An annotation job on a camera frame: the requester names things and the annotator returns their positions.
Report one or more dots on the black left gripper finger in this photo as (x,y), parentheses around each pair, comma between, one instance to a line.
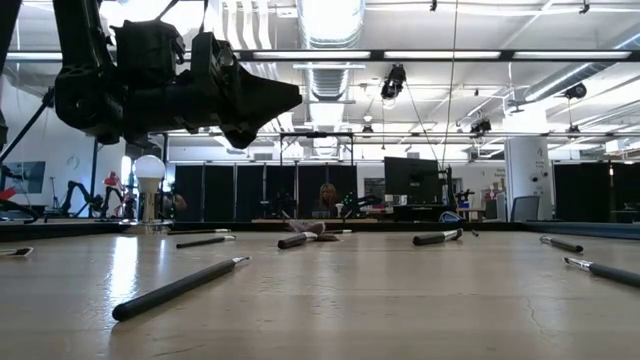
(265,97)
(242,136)

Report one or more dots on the fluffy-headed black makeup brush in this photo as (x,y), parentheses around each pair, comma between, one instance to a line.
(295,241)

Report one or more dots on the thick black makeup brush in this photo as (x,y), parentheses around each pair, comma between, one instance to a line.
(435,238)

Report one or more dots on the thin black makeup brush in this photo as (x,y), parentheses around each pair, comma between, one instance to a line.
(565,244)
(474,233)
(175,289)
(610,272)
(342,231)

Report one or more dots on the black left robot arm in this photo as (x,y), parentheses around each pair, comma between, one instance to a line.
(85,100)

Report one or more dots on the black background robot arm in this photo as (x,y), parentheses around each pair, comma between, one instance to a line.
(80,197)

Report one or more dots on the black partition panels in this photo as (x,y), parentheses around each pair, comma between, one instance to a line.
(580,192)
(220,192)

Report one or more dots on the white globe light bulb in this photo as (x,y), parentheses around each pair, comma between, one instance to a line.
(149,170)

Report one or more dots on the person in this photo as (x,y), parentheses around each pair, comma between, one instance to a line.
(327,197)

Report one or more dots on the black beam with light bars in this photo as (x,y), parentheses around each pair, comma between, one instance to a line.
(375,55)

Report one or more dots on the black computer monitor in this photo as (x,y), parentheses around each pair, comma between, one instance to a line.
(412,180)

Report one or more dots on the white round column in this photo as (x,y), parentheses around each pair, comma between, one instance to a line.
(525,170)

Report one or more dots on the grey office chair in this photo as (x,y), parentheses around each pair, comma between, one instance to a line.
(525,208)

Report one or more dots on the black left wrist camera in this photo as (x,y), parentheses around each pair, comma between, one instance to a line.
(147,52)

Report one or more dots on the silver ceiling air duct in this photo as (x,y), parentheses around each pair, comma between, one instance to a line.
(330,30)

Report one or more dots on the black overhead camera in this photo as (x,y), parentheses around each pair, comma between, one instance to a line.
(393,81)

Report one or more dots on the dark wall poster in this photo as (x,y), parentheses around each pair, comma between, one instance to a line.
(25,177)

